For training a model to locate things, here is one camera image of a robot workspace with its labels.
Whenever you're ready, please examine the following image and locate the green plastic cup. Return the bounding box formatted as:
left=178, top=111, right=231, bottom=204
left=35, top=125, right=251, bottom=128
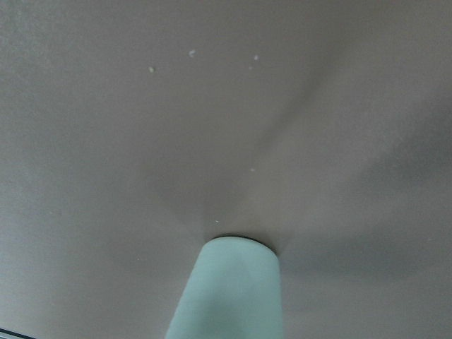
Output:
left=165, top=236, right=284, bottom=338

